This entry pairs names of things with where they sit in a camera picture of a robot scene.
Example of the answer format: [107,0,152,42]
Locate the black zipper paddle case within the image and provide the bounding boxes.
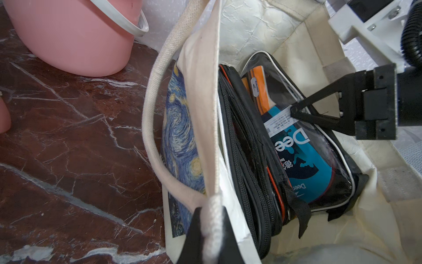
[218,68,286,259]

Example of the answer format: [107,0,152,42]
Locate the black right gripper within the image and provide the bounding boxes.
[291,64,422,140]

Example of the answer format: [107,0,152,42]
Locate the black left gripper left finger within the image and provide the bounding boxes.
[177,207,204,264]

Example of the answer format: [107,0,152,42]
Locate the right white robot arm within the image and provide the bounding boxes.
[291,1,422,140]

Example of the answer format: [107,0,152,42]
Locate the red trimmed paddle case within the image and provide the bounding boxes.
[219,64,311,238]

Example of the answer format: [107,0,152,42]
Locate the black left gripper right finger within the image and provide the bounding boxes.
[222,207,254,264]

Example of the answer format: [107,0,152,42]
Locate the pink watering can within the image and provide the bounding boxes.
[0,98,12,134]

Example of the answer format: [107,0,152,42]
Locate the clear paddle case teal paddle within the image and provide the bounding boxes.
[241,51,369,221]

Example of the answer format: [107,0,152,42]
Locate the pink bucket with lid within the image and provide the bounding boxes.
[3,0,149,77]

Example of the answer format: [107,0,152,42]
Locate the canvas tote bag starry print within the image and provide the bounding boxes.
[142,1,422,264]

